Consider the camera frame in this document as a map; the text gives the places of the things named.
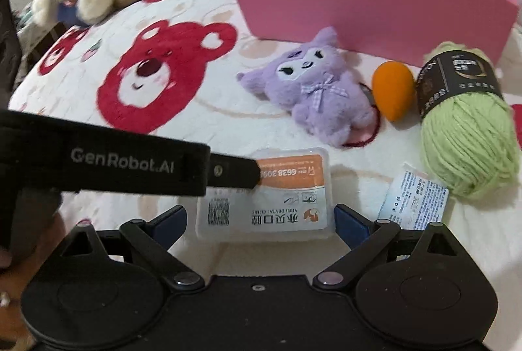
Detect green yarn ball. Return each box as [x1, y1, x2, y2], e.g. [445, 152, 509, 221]
[415, 41, 520, 200]

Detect orange makeup sponge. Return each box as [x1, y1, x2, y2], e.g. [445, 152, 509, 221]
[372, 61, 417, 122]

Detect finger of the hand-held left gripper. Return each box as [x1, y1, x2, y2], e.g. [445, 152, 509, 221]
[206, 153, 262, 190]

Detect clear box with orange label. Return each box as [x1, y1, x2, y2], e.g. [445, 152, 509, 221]
[196, 147, 333, 241]

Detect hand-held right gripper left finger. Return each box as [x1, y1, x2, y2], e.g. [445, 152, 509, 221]
[61, 205, 205, 292]

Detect dark red hair tie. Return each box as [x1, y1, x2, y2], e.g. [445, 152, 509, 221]
[340, 84, 382, 150]

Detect bear print blanket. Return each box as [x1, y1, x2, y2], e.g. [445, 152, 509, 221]
[8, 0, 522, 295]

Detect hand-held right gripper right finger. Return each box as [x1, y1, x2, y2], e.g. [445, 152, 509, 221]
[313, 204, 466, 290]

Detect purple plush toy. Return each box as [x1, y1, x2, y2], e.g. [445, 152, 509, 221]
[237, 26, 376, 150]

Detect person's left hand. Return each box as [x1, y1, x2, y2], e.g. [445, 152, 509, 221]
[0, 192, 68, 311]

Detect white printed packet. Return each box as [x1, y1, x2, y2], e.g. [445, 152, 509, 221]
[377, 162, 450, 231]

